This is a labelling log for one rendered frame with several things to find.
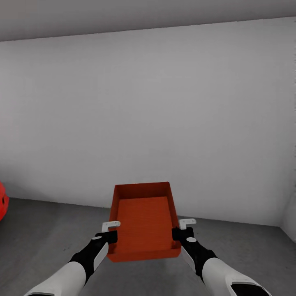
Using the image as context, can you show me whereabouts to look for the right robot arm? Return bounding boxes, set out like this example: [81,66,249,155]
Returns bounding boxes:
[172,218,271,296]

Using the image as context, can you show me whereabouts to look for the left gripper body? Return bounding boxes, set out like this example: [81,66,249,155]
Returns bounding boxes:
[95,230,118,245]

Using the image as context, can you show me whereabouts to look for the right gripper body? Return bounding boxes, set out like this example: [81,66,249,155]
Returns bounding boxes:
[172,227,194,241]

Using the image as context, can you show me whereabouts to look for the storage box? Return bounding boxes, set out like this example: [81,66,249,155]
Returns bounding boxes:
[107,182,181,263]

